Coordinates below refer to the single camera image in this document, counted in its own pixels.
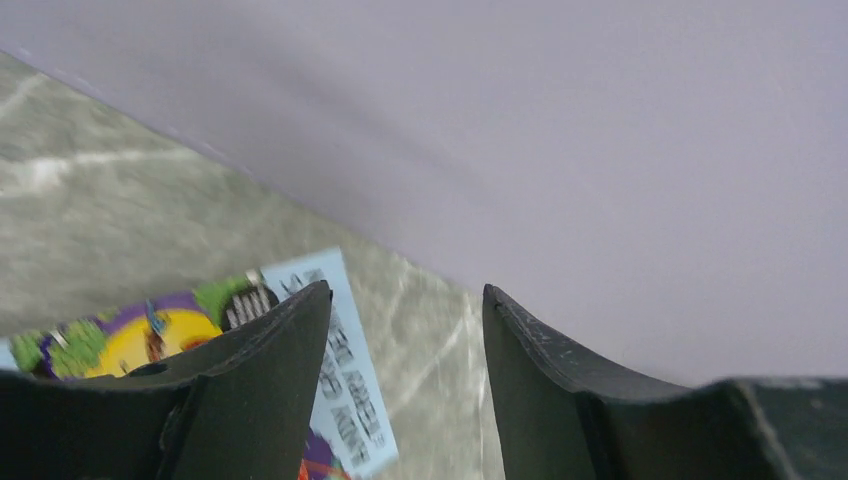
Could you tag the light blue book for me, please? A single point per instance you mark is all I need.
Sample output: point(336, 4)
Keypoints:
point(349, 433)

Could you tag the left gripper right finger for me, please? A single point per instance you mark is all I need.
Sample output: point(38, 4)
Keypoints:
point(565, 412)

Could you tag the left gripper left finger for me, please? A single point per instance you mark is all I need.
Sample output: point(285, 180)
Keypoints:
point(236, 407)

